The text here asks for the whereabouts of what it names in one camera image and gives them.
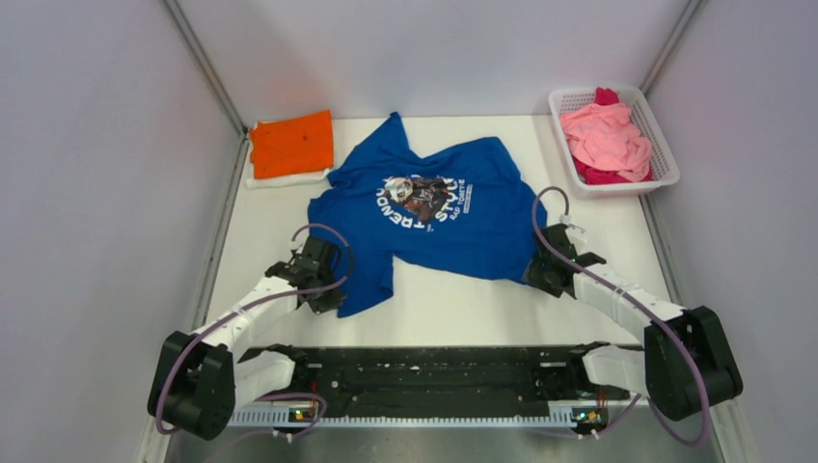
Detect blue printed t-shirt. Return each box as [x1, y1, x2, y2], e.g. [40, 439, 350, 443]
[308, 113, 547, 317]

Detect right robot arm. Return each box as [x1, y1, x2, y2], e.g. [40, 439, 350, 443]
[524, 224, 744, 422]

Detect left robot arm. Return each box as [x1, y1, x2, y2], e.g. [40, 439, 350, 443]
[147, 232, 354, 440]

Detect folded white t-shirt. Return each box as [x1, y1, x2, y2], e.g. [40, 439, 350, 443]
[245, 169, 332, 189]

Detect magenta t-shirt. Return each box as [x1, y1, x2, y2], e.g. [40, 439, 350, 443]
[571, 87, 654, 186]

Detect folded orange t-shirt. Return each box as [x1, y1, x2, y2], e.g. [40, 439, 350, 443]
[249, 110, 335, 180]

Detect white plastic basket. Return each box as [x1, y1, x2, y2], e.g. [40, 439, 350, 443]
[548, 85, 680, 199]

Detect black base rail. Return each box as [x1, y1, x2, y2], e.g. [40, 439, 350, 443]
[267, 345, 631, 420]

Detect white cable duct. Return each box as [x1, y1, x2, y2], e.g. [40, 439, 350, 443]
[227, 403, 608, 429]

